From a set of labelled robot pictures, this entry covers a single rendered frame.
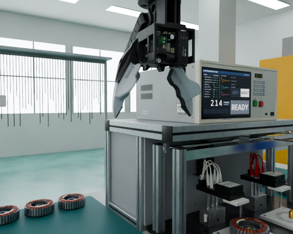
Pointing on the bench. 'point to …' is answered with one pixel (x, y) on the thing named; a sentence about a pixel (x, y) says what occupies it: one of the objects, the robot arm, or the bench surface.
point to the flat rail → (234, 149)
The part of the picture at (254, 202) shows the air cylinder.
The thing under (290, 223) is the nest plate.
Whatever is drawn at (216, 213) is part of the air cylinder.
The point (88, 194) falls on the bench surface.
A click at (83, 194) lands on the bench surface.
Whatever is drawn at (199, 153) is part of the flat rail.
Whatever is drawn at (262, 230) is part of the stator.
